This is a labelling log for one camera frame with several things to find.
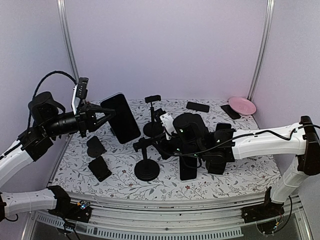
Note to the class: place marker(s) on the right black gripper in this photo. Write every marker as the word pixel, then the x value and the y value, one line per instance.
pixel 162 147

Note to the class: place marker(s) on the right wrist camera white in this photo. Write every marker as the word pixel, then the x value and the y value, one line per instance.
pixel 166 120

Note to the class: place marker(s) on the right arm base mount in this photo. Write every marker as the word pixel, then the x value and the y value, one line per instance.
pixel 263 211

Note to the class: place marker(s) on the black folding stand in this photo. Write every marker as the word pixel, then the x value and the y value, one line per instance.
pixel 94 147

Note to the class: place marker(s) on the black phone under plate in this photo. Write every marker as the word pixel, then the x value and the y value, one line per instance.
pixel 230 112

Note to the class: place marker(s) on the aluminium front rail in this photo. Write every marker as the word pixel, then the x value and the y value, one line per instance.
pixel 203 219

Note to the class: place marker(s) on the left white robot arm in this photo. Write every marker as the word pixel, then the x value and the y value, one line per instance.
pixel 20 190

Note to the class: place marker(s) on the aluminium frame post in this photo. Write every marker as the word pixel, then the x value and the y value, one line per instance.
pixel 66 35
pixel 267 24

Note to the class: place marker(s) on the black phone small left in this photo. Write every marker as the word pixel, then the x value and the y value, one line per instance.
pixel 99 169

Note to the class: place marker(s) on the pink plate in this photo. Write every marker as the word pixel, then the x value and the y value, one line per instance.
pixel 242 106

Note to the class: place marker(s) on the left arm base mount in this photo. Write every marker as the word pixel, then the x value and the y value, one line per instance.
pixel 65 209

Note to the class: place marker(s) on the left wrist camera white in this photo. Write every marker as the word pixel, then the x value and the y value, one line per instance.
pixel 79 94

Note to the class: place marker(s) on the right aluminium frame post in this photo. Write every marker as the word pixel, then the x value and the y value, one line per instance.
pixel 267 24

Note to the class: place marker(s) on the tall black phone stand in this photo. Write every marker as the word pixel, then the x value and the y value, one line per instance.
pixel 153 128
pixel 146 169

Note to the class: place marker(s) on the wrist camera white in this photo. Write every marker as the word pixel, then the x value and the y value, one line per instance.
pixel 79 94
pixel 166 120

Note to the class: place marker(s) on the blue-edged phone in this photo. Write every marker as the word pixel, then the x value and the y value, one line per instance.
pixel 226 127
pixel 216 168

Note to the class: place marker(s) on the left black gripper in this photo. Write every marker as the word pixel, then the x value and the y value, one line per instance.
pixel 85 117

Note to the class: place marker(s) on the left aluminium frame post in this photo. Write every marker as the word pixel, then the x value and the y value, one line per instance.
pixel 66 35

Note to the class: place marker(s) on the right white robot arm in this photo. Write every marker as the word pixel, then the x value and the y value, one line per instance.
pixel 299 139

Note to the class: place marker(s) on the floral patterned table mat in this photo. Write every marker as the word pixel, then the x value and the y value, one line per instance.
pixel 242 177

